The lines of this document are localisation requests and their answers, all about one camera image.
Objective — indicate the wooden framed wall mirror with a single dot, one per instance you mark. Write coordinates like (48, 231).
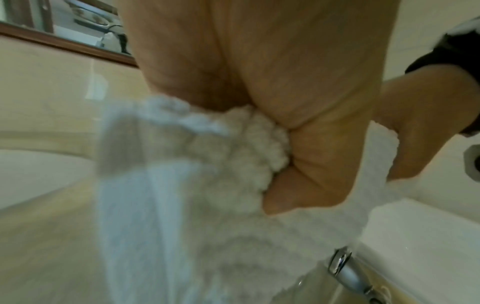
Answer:
(75, 29)

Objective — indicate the white oval sink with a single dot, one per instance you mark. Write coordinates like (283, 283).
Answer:
(30, 175)

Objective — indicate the person's left hand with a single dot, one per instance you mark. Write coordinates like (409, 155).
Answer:
(281, 59)

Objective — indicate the white towel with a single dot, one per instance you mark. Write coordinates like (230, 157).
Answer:
(187, 207)

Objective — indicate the person's right hand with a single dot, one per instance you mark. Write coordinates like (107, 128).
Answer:
(423, 118)

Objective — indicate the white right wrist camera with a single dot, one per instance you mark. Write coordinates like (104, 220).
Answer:
(473, 163)

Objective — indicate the black right wrist marker band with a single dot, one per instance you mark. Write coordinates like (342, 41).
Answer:
(442, 56)

